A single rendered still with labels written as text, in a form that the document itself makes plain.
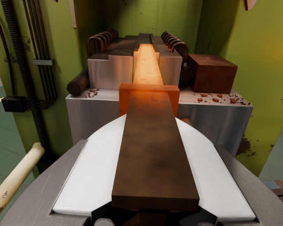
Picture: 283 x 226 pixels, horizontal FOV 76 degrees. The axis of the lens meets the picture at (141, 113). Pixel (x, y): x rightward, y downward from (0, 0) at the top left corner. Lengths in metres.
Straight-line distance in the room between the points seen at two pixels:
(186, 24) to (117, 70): 0.54
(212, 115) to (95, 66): 0.27
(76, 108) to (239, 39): 0.46
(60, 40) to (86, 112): 0.26
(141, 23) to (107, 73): 0.49
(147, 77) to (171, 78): 0.23
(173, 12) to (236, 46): 0.38
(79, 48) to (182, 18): 0.48
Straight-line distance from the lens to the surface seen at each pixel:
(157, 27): 0.87
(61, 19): 0.57
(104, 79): 0.42
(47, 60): 0.59
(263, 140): 0.78
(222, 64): 0.44
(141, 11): 0.87
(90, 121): 0.40
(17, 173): 0.67
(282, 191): 0.62
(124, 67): 0.40
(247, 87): 0.65
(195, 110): 0.38
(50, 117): 0.69
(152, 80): 0.18
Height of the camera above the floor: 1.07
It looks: 28 degrees down
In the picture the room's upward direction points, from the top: 3 degrees clockwise
